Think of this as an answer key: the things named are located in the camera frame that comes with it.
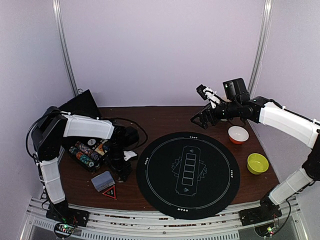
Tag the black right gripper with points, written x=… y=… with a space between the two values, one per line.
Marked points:
x=208 y=114

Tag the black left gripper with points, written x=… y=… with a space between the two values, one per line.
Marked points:
x=121 y=170

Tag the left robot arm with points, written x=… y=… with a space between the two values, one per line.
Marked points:
x=48 y=134

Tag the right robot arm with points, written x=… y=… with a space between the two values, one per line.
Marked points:
x=298 y=141

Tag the deck of blue cards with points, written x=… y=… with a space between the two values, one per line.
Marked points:
x=103 y=181

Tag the red black triangular token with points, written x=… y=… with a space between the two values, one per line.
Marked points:
x=111 y=192

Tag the patterned ceramic mug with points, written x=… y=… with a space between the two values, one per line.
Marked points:
x=224 y=99

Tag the poker chip rows in case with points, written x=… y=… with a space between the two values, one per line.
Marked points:
x=85 y=154

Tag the orange white bowl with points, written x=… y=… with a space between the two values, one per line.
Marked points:
x=238 y=135

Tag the black poker chip case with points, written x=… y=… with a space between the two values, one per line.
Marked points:
x=88 y=137

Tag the white dealer button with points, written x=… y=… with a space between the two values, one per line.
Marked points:
x=91 y=142

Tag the round black poker mat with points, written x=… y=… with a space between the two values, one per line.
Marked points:
x=188 y=175

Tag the yellow green bowl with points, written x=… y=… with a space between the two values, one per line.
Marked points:
x=257 y=164

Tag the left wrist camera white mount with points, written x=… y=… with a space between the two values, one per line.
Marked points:
x=129 y=155

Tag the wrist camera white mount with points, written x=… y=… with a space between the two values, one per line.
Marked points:
x=207 y=93
x=129 y=155

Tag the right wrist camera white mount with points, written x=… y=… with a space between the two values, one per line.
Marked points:
x=207 y=93

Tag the aluminium front rail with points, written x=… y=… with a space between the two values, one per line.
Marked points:
x=112 y=224

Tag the right aluminium post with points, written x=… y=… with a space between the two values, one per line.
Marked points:
x=261 y=46

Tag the aluminium post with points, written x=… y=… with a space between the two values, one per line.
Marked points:
x=261 y=46
x=63 y=43

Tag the left aluminium post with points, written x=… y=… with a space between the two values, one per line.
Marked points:
x=63 y=43

